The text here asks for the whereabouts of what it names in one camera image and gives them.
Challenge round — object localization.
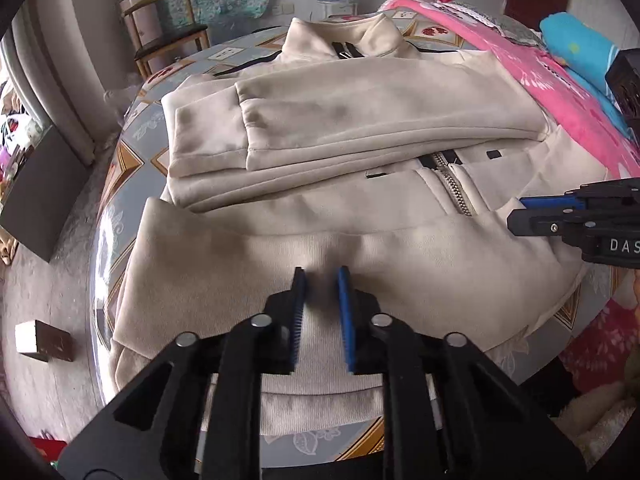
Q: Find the beige zip jacket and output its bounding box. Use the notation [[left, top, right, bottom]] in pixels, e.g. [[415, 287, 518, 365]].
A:
[[107, 13, 609, 438]]

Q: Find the pink floral blanket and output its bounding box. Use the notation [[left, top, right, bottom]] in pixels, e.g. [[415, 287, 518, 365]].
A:
[[378, 0, 639, 178]]

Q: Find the cyan pillow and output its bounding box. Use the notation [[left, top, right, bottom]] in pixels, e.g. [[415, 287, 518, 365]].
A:
[[539, 12, 634, 141]]

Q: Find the green fuzzy sleeve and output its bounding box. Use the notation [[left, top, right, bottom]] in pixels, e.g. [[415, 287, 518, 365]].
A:
[[551, 352, 639, 469]]

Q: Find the fruit pattern table cover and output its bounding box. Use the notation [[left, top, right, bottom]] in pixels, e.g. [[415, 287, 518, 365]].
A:
[[88, 8, 616, 470]]

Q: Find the brown cardboard box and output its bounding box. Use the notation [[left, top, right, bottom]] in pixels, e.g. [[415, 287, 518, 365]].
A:
[[14, 320, 74, 362]]

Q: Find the white water dispenser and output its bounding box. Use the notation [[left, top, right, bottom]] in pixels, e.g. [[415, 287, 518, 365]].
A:
[[319, 1, 358, 18]]

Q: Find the dark grey cabinet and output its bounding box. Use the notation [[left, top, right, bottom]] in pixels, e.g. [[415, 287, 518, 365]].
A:
[[1, 127, 90, 262]]

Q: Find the red gift bag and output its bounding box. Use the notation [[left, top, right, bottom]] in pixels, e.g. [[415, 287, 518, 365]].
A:
[[28, 437, 67, 463]]

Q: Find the wooden chair black seat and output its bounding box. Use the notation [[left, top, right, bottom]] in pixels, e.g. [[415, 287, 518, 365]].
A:
[[120, 0, 210, 79]]

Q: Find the grey curtain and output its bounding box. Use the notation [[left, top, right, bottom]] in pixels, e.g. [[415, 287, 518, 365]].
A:
[[1, 0, 130, 165]]

